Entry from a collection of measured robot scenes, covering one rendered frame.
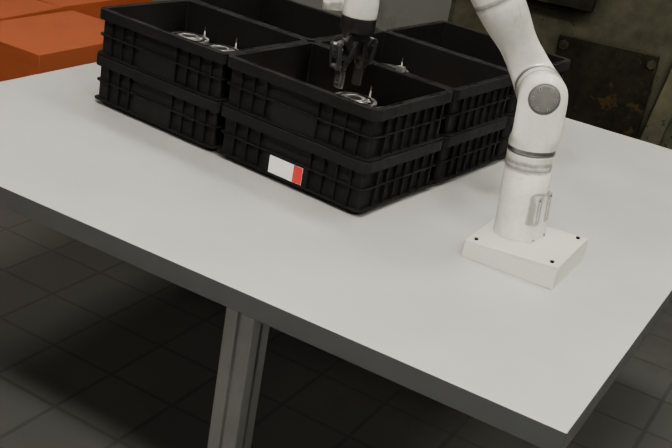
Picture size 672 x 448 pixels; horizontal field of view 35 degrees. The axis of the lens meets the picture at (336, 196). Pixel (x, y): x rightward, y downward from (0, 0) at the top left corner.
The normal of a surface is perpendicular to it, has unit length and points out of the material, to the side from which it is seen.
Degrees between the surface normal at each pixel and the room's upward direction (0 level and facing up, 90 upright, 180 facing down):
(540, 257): 4
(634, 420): 0
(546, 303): 0
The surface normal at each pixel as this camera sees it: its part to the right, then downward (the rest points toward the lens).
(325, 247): 0.16, -0.91
